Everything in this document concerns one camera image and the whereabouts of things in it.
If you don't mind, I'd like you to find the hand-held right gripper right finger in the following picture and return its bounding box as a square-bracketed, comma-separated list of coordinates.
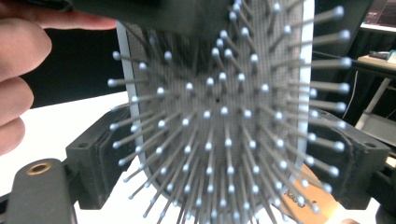
[306, 109, 392, 207]

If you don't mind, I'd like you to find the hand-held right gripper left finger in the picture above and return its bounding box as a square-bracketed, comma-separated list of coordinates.
[65, 104, 148, 210]

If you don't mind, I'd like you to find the light blue hairbrush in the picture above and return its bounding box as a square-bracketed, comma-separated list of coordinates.
[106, 0, 353, 224]

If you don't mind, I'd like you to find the grey metal rack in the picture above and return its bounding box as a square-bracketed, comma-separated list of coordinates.
[354, 77, 396, 147]

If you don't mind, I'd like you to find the wooden desk with clutter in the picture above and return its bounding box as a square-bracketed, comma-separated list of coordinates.
[354, 49, 396, 79]

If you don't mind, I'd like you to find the monitor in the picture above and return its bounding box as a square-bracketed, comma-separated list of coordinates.
[361, 0, 396, 33]

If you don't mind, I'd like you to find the white cable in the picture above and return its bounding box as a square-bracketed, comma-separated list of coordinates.
[341, 70, 360, 120]

